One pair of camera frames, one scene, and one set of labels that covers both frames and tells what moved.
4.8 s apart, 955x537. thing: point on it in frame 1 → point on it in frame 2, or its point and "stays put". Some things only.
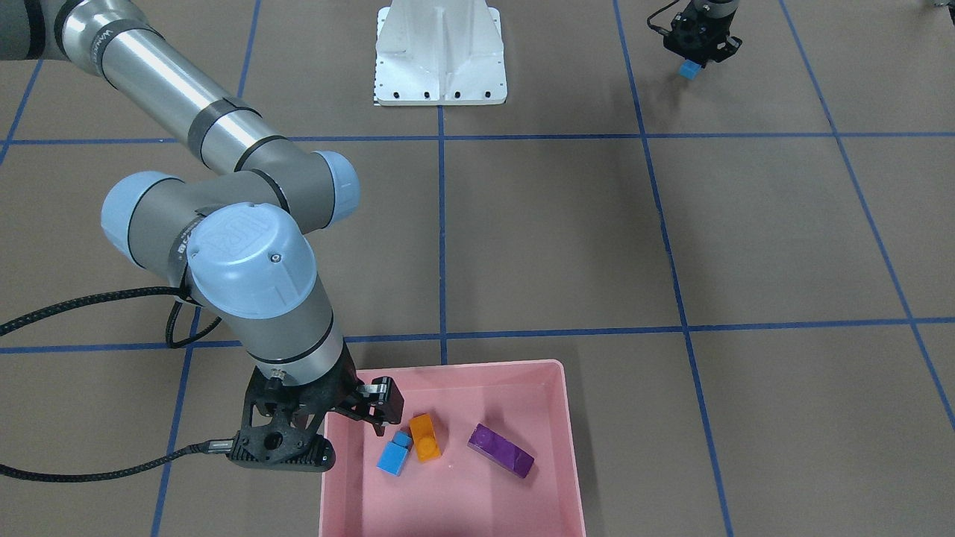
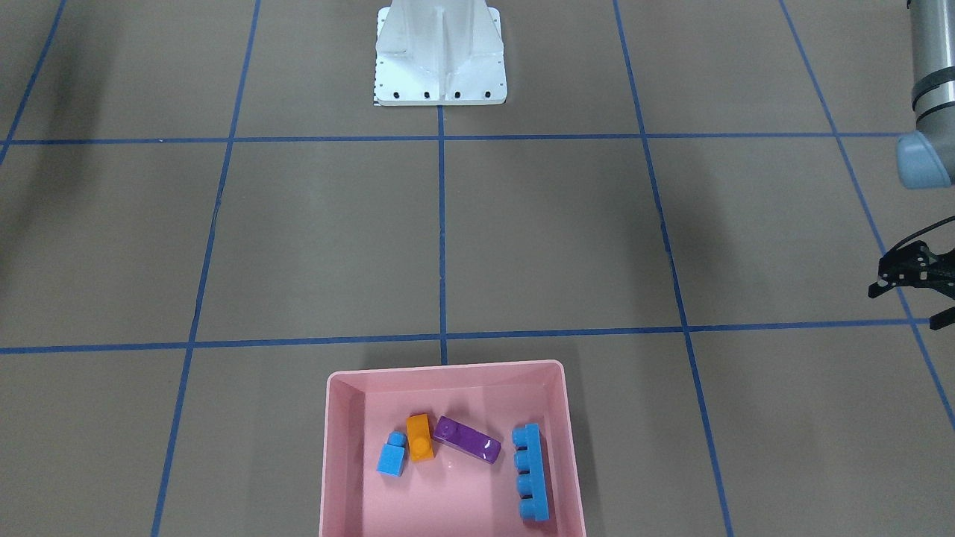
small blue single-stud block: [393, 456] stays put
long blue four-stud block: [689, 69] → [533, 483]
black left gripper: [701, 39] → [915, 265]
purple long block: [501, 451] → [467, 440]
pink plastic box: [461, 492] stays put
